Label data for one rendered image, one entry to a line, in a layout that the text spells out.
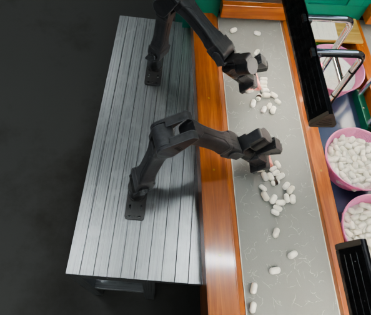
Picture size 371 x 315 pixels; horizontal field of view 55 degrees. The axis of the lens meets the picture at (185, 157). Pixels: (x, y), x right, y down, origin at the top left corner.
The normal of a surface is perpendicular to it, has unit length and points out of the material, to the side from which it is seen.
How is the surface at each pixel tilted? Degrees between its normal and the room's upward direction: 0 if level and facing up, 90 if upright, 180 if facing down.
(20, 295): 0
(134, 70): 0
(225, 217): 0
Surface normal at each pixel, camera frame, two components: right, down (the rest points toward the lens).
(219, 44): 0.47, -0.11
